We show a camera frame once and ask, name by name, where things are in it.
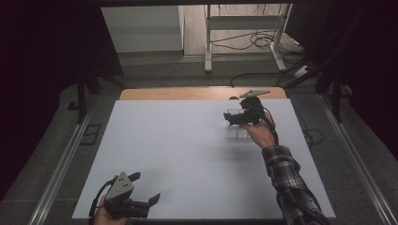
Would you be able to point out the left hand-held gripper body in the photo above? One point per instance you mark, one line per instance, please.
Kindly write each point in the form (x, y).
(120, 197)

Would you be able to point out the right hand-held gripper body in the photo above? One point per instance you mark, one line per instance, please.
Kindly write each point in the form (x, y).
(250, 108)

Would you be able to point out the clear acrylic organizer box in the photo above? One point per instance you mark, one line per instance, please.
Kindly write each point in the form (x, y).
(236, 131)

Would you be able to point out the person's left hand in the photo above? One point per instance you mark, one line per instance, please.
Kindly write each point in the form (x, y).
(108, 217)

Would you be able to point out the person's right hand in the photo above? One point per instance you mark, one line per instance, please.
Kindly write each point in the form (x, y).
(261, 132)

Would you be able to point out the dark table grommet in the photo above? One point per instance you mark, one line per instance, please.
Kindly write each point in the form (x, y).
(233, 98)

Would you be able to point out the white table cover sheet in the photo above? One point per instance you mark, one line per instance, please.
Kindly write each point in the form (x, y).
(175, 156)

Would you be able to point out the dark floor socket plate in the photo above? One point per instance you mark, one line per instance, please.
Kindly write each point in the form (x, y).
(90, 134)

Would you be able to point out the white power strip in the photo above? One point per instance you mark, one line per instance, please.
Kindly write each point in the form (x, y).
(302, 71)

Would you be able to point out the black metal stand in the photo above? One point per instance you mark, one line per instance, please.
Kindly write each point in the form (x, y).
(336, 93)
(82, 93)

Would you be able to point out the grey cabinet panel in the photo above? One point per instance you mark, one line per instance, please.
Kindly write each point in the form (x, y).
(142, 28)

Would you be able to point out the aluminium floor rail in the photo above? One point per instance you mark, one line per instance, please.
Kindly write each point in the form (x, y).
(59, 175)
(356, 159)

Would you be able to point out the white metal desk frame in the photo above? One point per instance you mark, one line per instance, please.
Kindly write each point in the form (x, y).
(244, 22)

